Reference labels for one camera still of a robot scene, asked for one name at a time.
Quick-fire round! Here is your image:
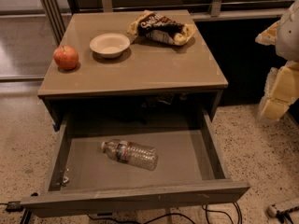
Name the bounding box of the white paper bowl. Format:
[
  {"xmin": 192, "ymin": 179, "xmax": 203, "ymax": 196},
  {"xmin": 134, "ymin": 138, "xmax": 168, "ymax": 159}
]
[{"xmin": 90, "ymin": 33, "xmax": 130, "ymax": 59}]

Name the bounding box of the red apple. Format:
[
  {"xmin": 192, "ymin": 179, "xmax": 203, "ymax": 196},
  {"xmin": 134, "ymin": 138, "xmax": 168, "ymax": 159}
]
[{"xmin": 53, "ymin": 45, "xmax": 78, "ymax": 70}]

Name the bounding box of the grey cabinet with counter top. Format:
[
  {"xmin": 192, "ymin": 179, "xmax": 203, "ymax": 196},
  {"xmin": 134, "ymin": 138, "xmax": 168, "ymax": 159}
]
[{"xmin": 37, "ymin": 12, "xmax": 228, "ymax": 125}]

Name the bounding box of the clear plastic water bottle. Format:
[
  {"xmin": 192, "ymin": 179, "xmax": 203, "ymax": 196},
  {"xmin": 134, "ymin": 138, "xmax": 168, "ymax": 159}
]
[{"xmin": 101, "ymin": 139, "xmax": 158, "ymax": 171}]

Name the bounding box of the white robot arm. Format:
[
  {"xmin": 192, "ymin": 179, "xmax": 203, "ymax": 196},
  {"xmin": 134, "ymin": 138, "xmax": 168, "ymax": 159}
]
[{"xmin": 255, "ymin": 0, "xmax": 299, "ymax": 121}]

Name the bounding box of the brown chip bag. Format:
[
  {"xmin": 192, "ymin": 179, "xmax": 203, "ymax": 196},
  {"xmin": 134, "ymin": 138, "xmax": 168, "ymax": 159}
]
[{"xmin": 127, "ymin": 10, "xmax": 196, "ymax": 46}]

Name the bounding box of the black cable on floor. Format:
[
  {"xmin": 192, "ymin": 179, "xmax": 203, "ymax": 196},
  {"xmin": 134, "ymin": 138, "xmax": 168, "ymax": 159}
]
[{"xmin": 86, "ymin": 201, "xmax": 244, "ymax": 224}]

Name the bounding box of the white power strip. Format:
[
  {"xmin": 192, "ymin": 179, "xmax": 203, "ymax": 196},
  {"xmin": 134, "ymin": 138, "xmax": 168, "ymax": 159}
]
[{"xmin": 266, "ymin": 197, "xmax": 299, "ymax": 218}]

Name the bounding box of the black power adapter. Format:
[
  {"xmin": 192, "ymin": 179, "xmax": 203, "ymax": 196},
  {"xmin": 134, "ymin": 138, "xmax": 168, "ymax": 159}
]
[{"xmin": 6, "ymin": 201, "xmax": 23, "ymax": 212}]

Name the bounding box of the open grey top drawer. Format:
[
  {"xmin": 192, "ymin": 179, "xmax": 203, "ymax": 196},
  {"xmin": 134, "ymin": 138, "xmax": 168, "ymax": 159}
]
[{"xmin": 21, "ymin": 107, "xmax": 249, "ymax": 217}]

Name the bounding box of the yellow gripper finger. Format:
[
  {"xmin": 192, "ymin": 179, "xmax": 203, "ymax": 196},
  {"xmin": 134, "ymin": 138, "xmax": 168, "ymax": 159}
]
[
  {"xmin": 255, "ymin": 21, "xmax": 278, "ymax": 46},
  {"xmin": 259, "ymin": 61, "xmax": 299, "ymax": 121}
]

